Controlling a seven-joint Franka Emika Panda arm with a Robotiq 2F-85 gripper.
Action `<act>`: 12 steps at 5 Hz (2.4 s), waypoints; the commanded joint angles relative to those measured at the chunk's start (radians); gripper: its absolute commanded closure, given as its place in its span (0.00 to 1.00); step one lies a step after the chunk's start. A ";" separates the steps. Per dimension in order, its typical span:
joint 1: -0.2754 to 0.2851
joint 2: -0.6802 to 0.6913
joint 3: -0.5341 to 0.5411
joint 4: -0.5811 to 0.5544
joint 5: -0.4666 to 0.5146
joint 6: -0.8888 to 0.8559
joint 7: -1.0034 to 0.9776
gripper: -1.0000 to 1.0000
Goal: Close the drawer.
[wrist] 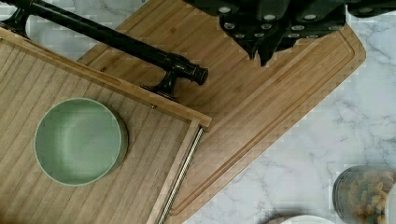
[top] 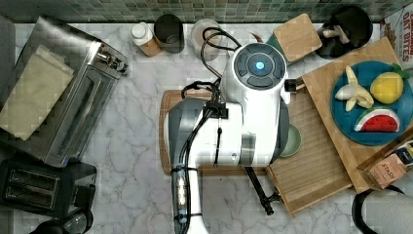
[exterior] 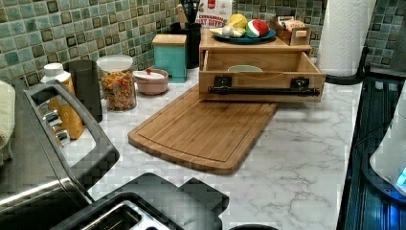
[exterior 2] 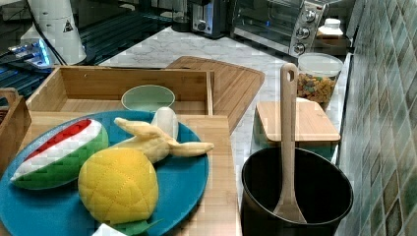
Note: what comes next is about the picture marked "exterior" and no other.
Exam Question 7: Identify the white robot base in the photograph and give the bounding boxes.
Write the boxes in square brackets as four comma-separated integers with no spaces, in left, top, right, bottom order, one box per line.
[363,85,406,204]

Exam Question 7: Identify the cream cloth towel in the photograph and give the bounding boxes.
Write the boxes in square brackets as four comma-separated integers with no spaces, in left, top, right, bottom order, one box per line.
[0,80,15,166]

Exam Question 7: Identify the white toy garlic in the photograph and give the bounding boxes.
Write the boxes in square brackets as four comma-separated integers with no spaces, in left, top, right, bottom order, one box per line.
[222,26,234,37]

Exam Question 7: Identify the pale green bowl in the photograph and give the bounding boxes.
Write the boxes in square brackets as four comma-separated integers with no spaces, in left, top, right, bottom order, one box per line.
[228,64,262,72]

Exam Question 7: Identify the small wooden tea box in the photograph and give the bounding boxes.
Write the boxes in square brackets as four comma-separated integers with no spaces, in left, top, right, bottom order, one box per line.
[269,16,311,46]

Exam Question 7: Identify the teal canister with wooden lid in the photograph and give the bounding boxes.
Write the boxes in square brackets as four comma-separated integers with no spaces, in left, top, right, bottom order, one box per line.
[152,34,187,83]

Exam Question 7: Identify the wooden drawer cabinet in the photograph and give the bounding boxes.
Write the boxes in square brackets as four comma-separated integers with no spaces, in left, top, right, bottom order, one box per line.
[199,29,312,70]

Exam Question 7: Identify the black paper towel holder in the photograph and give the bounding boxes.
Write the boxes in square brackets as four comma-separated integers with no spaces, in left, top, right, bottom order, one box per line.
[326,46,371,85]

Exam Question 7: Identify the orange bottle with white cap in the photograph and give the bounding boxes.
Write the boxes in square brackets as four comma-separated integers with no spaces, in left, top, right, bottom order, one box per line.
[41,63,84,140]

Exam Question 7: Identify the black cylinder container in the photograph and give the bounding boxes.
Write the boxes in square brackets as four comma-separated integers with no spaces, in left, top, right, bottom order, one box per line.
[63,59,102,123]

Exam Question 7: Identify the pink bowl with white lid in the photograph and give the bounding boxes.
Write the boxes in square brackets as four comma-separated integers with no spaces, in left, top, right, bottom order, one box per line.
[133,69,169,95]

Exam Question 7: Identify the black utensil holder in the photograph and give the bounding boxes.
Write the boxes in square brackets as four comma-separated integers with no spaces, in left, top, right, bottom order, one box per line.
[169,22,201,69]

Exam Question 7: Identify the wooden drawer with black handle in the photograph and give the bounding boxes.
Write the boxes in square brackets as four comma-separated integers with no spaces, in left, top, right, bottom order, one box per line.
[199,52,326,103]

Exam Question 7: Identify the blue plate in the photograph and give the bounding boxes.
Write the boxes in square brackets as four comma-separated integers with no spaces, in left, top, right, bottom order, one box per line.
[214,29,276,44]

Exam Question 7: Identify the cinnamon oat bites box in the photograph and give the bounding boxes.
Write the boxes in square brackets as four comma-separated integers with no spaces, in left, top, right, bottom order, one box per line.
[195,0,233,28]

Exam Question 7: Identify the glass jar of pasta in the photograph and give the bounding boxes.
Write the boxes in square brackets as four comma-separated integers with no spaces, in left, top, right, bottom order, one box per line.
[97,55,136,111]

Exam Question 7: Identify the black toaster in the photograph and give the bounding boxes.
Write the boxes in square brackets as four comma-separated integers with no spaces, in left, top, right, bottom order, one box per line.
[51,172,230,230]

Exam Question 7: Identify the yellow toy lemon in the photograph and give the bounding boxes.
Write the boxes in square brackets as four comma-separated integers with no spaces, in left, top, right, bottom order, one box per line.
[227,13,248,29]

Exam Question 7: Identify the white paper towel roll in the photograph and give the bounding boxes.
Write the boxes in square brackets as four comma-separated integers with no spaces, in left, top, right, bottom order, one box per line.
[316,0,377,78]

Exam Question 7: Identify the red green toy watermelon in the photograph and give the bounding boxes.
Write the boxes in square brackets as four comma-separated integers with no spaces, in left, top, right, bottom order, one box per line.
[246,19,270,38]

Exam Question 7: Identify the bamboo cutting board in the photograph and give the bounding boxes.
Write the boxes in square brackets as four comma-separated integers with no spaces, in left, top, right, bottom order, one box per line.
[128,86,277,175]

